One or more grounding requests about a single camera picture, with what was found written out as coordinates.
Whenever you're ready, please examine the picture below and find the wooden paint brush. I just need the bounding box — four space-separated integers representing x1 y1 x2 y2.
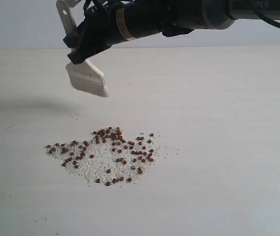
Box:
56 0 108 97

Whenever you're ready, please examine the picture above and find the pile of beans and grains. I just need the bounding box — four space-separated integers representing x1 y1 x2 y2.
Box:
45 126 180 189

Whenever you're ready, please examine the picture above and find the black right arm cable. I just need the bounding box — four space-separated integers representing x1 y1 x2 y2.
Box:
252 0 280 36

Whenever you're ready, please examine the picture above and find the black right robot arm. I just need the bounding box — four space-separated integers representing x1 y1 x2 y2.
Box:
56 0 280 64

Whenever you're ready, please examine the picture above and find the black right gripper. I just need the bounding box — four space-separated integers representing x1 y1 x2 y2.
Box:
63 0 161 64

